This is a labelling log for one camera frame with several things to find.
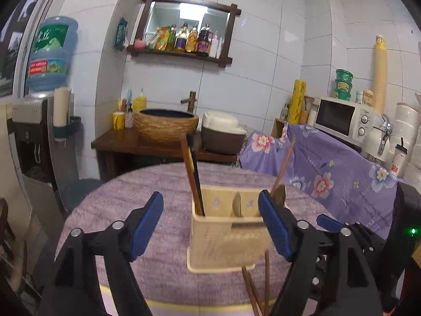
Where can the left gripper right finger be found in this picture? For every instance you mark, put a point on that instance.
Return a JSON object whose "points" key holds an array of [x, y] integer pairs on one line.
{"points": [[293, 241]]}

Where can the stack of green bowls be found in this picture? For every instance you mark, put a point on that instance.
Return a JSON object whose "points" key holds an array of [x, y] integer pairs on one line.
{"points": [[343, 84]]}

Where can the brown wooden chopstick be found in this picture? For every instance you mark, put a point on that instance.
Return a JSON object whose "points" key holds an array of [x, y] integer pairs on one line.
{"points": [[267, 284], [252, 293]]}

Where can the yellow soap bottle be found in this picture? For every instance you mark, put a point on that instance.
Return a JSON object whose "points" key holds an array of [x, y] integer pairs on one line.
{"points": [[140, 102]]}

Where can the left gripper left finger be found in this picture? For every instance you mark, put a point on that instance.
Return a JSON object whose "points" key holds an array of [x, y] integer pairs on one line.
{"points": [[74, 288]]}

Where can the chopstick in holder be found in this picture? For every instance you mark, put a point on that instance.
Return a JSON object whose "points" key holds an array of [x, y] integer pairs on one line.
{"points": [[190, 170]]}

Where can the white microwave oven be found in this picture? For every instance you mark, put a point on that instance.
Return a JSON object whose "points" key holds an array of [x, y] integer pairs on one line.
{"points": [[345, 120]]}

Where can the white water dispenser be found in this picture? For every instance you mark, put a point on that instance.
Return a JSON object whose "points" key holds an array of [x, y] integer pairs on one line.
{"points": [[46, 153]]}

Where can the small spoon wooden handle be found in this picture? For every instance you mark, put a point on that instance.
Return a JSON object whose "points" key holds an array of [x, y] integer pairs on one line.
{"points": [[278, 192]]}

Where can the wooden framed mirror shelf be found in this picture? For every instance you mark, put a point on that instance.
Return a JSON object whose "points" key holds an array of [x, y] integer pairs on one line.
{"points": [[194, 29]]}

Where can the woven basket sink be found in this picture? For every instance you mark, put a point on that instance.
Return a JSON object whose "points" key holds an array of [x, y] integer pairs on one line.
{"points": [[164, 126]]}

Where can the white paper cup tube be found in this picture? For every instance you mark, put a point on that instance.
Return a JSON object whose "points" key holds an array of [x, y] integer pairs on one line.
{"points": [[61, 104]]}

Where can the white stacked buckets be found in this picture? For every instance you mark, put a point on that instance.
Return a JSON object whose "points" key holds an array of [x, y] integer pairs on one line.
{"points": [[405, 132]]}

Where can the wooden chair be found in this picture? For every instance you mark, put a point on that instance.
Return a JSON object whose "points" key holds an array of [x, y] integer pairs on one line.
{"points": [[13, 256]]}

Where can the purple striped tablecloth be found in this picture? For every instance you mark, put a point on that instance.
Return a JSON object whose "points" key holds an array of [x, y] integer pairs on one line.
{"points": [[161, 273]]}

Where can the yellow paper roll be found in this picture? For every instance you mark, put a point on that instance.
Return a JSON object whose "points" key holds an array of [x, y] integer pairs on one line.
{"points": [[296, 102]]}

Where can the blue water bottle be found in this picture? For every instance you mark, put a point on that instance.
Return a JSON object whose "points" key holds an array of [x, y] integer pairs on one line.
{"points": [[51, 52]]}

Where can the white brown rice cooker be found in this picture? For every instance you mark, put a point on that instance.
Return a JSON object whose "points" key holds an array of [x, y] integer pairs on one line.
{"points": [[221, 133]]}

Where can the purple floral cloth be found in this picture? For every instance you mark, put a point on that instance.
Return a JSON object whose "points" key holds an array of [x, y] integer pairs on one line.
{"points": [[350, 187]]}

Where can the bronze faucet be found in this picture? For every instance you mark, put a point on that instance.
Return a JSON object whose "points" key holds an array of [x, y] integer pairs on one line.
{"points": [[190, 101]]}

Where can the dark wooden counter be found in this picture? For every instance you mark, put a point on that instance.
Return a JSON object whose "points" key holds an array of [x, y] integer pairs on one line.
{"points": [[119, 152]]}

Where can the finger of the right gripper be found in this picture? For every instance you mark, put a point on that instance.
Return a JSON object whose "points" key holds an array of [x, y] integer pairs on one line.
{"points": [[329, 224]]}

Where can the cream plastic utensil holder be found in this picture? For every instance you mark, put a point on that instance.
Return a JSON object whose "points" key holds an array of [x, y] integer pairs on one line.
{"points": [[230, 235]]}

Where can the yellow cup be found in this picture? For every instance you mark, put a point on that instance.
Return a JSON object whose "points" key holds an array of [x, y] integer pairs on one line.
{"points": [[118, 120]]}

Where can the tall stack paper cups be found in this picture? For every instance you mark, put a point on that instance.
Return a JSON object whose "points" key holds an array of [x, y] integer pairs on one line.
{"points": [[380, 65]]}

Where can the chrome kettle tap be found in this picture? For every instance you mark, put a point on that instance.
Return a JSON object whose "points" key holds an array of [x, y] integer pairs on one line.
{"points": [[376, 144]]}

